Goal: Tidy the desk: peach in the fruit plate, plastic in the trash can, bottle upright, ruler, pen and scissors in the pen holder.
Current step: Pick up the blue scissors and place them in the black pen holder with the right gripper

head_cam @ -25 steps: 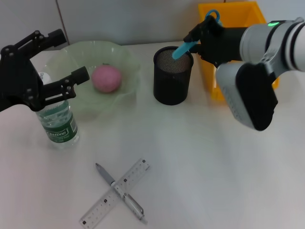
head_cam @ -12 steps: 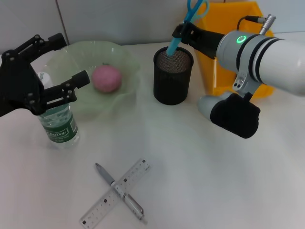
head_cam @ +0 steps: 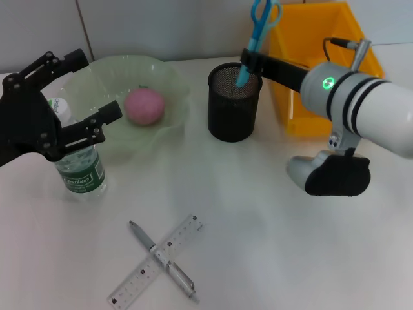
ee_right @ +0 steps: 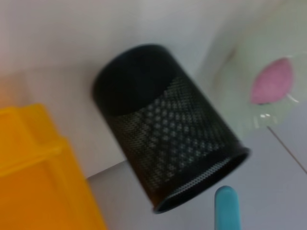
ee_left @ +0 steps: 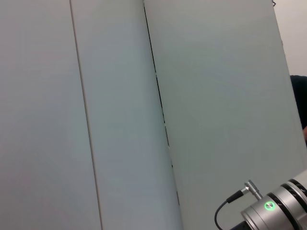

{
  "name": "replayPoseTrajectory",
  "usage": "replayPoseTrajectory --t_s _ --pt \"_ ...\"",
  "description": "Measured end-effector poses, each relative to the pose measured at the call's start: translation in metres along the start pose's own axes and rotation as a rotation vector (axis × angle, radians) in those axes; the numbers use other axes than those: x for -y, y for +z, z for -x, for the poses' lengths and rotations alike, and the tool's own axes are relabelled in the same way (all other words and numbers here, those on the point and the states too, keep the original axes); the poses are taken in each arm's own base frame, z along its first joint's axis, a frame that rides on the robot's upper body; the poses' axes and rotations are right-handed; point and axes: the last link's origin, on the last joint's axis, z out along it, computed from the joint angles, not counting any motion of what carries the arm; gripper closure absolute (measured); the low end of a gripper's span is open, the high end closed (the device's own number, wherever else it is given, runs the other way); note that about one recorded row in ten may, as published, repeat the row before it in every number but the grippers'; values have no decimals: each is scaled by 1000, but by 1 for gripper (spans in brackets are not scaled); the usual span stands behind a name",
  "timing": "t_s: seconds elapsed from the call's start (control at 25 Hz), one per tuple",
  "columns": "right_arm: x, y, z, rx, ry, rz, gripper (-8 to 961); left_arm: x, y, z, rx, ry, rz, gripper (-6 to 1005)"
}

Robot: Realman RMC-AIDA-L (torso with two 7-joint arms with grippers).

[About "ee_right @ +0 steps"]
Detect blue scissors with sheath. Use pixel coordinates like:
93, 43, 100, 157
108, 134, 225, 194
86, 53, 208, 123
213, 185, 241, 230

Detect pink peach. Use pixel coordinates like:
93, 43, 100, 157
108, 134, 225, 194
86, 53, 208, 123
249, 57, 295, 105

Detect black mesh pen holder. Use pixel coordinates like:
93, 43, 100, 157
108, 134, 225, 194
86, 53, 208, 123
92, 43, 251, 214

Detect translucent green fruit bowl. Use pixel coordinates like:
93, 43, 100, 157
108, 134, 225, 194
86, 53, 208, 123
211, 35, 307, 135

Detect yellow plastic bin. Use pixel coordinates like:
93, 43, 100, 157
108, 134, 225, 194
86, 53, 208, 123
0, 103, 107, 230

